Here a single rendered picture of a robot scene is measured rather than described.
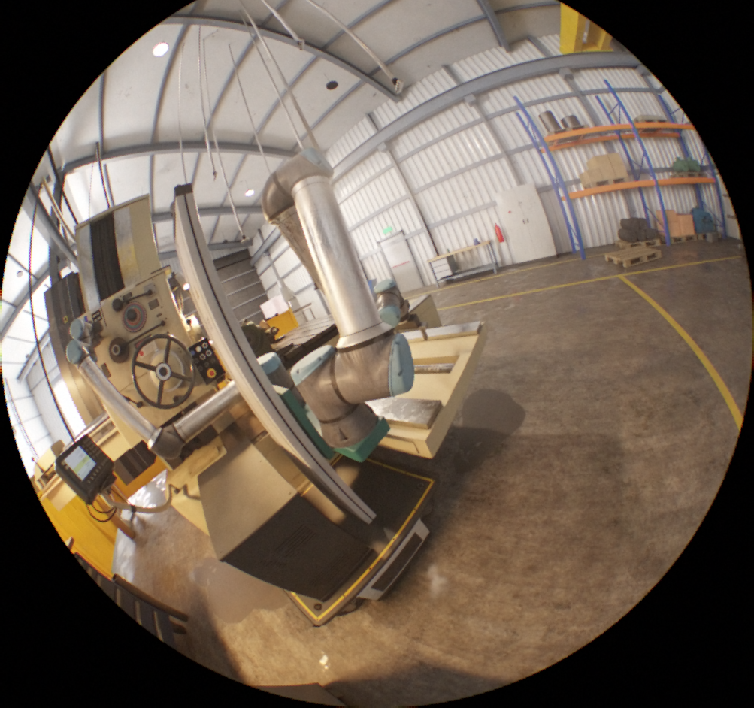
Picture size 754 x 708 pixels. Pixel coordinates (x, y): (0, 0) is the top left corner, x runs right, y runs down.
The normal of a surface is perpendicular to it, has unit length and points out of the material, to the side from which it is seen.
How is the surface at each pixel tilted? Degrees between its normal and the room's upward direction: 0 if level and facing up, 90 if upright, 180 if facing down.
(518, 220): 90
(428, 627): 0
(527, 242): 90
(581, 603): 0
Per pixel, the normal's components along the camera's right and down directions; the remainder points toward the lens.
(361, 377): -0.36, 0.19
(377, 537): -0.39, -0.88
